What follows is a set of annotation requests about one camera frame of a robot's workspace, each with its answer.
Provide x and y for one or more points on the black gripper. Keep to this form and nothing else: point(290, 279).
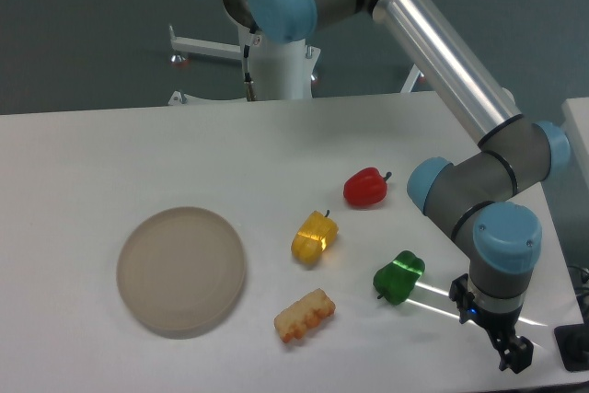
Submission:
point(498, 318)

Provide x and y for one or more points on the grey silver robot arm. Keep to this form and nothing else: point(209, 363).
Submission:
point(471, 202)

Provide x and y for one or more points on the green toy bell pepper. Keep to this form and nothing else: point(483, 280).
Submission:
point(395, 281)

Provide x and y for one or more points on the red toy bell pepper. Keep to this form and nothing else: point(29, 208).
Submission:
point(366, 188)

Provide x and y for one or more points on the yellow toy bell pepper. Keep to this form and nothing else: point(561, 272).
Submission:
point(314, 236)

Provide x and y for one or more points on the black device at table edge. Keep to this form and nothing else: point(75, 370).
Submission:
point(572, 341)

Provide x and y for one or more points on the orange toy food piece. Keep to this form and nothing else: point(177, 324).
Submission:
point(304, 314)

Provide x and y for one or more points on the white object at right edge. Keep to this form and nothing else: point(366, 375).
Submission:
point(576, 114)

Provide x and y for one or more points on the beige round plate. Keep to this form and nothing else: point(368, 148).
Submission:
point(181, 271)

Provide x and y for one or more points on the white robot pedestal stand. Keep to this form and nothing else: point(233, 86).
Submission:
point(271, 71)

